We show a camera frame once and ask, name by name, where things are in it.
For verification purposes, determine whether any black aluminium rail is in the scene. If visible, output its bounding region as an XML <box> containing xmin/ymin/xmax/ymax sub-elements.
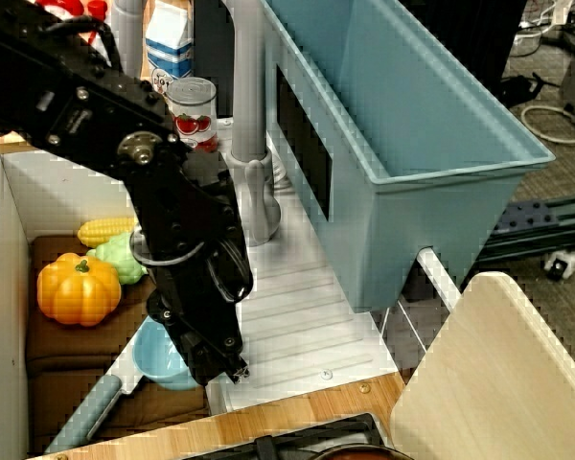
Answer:
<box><xmin>476</xmin><ymin>193</ymin><xmax>575</xmax><ymax>265</ymax></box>

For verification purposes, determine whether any dark red toy pot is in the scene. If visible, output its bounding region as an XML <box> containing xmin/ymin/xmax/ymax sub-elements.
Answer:
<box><xmin>310</xmin><ymin>443</ymin><xmax>413</xmax><ymax>460</ymax></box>

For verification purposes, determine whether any grey toy faucet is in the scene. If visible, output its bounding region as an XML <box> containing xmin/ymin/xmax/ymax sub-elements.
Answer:
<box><xmin>110</xmin><ymin>0</ymin><xmax>283</xmax><ymax>248</ymax></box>

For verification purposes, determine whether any green toy artichoke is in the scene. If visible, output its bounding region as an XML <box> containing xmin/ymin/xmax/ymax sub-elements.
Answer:
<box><xmin>85</xmin><ymin>232</ymin><xmax>149</xmax><ymax>287</ymax></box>

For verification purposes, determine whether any toy tomato can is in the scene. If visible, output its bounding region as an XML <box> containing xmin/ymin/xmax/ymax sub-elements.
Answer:
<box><xmin>165</xmin><ymin>77</ymin><xmax>219</xmax><ymax>153</ymax></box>

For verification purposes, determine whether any white wooden toy kitchen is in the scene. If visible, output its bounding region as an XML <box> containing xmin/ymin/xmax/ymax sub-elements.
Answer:
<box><xmin>0</xmin><ymin>0</ymin><xmax>461</xmax><ymax>460</ymax></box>

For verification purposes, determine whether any red toy ketchup bottle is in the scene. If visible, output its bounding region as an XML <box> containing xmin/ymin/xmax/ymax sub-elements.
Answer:
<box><xmin>86</xmin><ymin>0</ymin><xmax>108</xmax><ymax>45</ymax></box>

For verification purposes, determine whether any light blue bowl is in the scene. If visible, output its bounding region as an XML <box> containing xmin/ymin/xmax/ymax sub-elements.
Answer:
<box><xmin>132</xmin><ymin>317</ymin><xmax>203</xmax><ymax>392</ymax></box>

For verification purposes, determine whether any brown folded cloth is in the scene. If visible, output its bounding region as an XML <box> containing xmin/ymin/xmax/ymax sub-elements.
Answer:
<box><xmin>26</xmin><ymin>234</ymin><xmax>210</xmax><ymax>454</ymax></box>

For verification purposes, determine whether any yellow toy corn cob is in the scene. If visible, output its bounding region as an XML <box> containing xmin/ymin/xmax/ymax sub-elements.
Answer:
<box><xmin>77</xmin><ymin>217</ymin><xmax>139</xmax><ymax>249</ymax></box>

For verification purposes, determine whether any black toy stove grate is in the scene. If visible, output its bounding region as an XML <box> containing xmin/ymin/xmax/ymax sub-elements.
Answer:
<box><xmin>181</xmin><ymin>412</ymin><xmax>389</xmax><ymax>460</ymax></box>

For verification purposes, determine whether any thick white floor cable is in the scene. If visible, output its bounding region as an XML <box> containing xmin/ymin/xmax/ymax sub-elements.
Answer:
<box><xmin>520</xmin><ymin>104</ymin><xmax>575</xmax><ymax>146</ymax></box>

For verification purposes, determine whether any pale wooden board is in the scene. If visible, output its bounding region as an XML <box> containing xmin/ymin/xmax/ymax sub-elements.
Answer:
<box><xmin>389</xmin><ymin>271</ymin><xmax>575</xmax><ymax>460</ymax></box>

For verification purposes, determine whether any orange toy pumpkin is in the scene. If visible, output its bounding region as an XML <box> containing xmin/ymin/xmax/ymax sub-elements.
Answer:
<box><xmin>36</xmin><ymin>252</ymin><xmax>123</xmax><ymax>328</ymax></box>

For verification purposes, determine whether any teal plastic bin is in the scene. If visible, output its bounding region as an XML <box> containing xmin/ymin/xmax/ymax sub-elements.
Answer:
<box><xmin>261</xmin><ymin>0</ymin><xmax>556</xmax><ymax>315</ymax></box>

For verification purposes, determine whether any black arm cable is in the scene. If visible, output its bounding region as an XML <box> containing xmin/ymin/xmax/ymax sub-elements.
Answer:
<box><xmin>41</xmin><ymin>12</ymin><xmax>124</xmax><ymax>74</ymax></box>

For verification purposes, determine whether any blue white toy milk carton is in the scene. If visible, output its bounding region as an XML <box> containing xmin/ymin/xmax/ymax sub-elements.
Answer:
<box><xmin>145</xmin><ymin>0</ymin><xmax>195</xmax><ymax>100</ymax></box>

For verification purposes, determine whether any toy knife with grey blade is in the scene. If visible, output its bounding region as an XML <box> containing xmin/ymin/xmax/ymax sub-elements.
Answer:
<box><xmin>44</xmin><ymin>329</ymin><xmax>148</xmax><ymax>455</ymax></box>

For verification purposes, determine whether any white wire rack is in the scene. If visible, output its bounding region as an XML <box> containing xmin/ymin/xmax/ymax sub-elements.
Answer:
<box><xmin>378</xmin><ymin>247</ymin><xmax>462</xmax><ymax>366</ymax></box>

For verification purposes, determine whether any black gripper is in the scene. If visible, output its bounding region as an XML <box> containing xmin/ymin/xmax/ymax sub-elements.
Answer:
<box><xmin>145</xmin><ymin>237</ymin><xmax>256</xmax><ymax>387</ymax></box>

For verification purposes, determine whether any red white toy sushi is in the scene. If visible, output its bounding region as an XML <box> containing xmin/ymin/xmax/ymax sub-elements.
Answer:
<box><xmin>34</xmin><ymin>0</ymin><xmax>85</xmax><ymax>16</ymax></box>

